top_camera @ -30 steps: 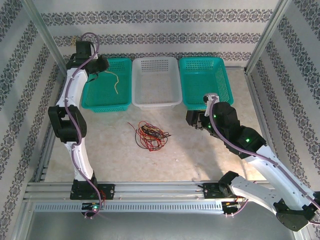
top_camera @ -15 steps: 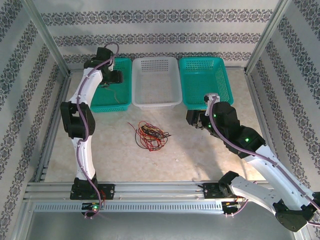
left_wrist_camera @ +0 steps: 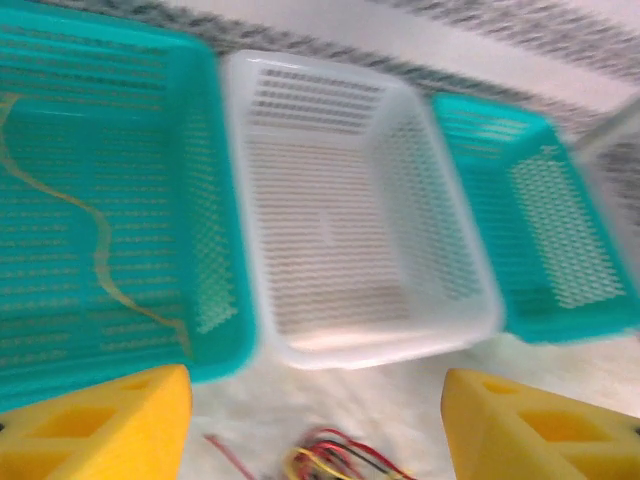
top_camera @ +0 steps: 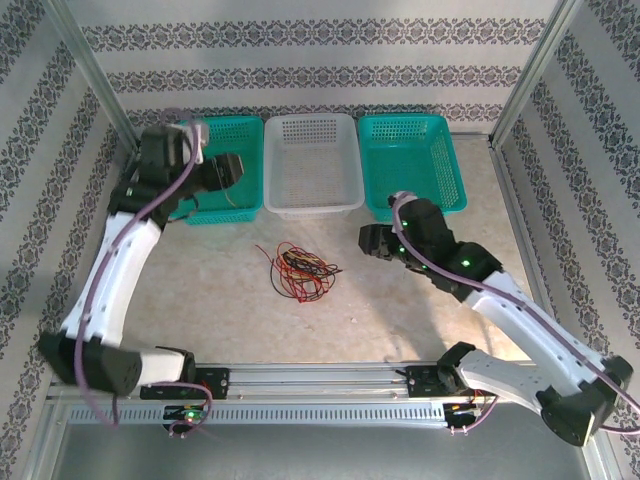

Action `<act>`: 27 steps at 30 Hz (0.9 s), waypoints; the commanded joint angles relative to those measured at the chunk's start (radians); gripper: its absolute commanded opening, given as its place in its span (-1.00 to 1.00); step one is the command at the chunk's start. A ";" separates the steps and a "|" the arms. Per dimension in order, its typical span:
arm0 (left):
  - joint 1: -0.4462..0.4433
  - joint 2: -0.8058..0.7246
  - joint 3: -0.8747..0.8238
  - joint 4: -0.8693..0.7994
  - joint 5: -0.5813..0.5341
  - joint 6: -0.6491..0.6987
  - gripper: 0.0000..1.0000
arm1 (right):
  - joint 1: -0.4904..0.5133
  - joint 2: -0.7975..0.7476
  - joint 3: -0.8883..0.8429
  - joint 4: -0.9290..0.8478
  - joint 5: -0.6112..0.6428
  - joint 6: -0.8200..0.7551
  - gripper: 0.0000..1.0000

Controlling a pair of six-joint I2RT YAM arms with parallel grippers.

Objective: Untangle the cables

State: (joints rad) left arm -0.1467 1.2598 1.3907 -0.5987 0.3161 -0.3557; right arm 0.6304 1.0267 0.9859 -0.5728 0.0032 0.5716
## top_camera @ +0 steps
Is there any black wire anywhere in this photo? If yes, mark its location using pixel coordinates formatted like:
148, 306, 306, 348
294, 269, 334, 301
284, 252, 346, 281
269, 264, 311, 300
279, 249, 326, 276

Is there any teal plastic basket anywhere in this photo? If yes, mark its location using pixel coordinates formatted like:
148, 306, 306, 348
357, 114, 469, 224
169, 115, 265, 227

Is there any white plastic basket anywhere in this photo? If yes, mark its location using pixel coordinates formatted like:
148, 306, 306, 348
263, 113, 366, 221

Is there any small black controller board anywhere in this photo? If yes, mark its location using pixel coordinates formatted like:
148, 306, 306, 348
162, 405, 206, 426
444, 402, 486, 426

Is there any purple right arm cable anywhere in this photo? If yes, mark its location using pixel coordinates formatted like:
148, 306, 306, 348
389, 192, 640, 437

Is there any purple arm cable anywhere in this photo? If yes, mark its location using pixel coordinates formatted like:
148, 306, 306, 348
74, 107, 214, 440
389, 192, 640, 437

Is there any aluminium side rail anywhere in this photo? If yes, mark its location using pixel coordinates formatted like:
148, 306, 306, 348
489, 142, 571, 364
67, 142, 146, 366

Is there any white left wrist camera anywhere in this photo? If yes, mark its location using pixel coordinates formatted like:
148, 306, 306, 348
172, 118, 211, 165

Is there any aluminium back rail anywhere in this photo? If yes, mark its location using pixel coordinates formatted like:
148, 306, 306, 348
137, 130, 494, 147

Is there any aluminium frame post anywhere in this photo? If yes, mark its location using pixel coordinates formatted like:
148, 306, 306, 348
42, 0, 144, 151
488, 0, 591, 150

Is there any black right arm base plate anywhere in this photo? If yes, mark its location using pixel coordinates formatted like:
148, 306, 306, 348
405, 366, 496, 399

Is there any aluminium mounting rail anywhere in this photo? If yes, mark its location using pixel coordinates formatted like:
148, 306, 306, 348
47, 362, 594, 404

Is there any slotted grey cable duct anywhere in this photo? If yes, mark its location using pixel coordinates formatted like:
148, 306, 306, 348
64, 402, 576, 427

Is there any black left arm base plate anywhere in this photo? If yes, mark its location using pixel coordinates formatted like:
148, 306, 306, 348
139, 367, 231, 401

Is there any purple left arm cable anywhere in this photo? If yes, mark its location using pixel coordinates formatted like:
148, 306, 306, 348
74, 107, 214, 440

